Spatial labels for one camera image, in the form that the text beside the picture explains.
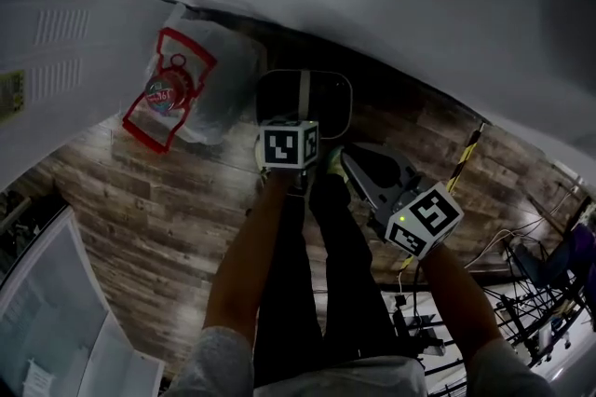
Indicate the person's leg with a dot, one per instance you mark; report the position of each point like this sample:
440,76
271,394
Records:
344,255
284,292

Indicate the clear plastic bag red print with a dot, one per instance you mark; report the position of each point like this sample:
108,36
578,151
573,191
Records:
219,73

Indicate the person's grey shirt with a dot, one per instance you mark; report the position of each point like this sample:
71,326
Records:
335,379

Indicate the yellow black striped pole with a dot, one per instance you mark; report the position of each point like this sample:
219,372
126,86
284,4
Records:
461,164

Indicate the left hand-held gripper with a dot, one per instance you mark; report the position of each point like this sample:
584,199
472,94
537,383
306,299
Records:
284,146

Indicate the person's right forearm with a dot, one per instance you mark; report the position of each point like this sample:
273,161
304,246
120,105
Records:
451,292

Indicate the person's left forearm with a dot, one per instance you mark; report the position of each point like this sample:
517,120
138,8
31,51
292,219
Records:
242,255

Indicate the black container white rim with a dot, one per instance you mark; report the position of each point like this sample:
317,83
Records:
328,106

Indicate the black metal frame stand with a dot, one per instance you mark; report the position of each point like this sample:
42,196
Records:
517,311

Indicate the person's right shoe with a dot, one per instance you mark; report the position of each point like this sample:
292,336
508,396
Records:
334,160

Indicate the white vented cabinet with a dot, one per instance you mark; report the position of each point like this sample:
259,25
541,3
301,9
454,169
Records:
93,50

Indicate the person's right leg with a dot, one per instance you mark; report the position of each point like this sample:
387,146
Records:
344,255

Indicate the purple fabric item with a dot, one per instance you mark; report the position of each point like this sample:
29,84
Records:
584,246

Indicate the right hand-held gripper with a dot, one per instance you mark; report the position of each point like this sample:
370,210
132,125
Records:
426,218

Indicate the yellow label sticker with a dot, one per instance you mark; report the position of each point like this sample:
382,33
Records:
11,94

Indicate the person's left leg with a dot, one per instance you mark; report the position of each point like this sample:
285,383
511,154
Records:
284,292

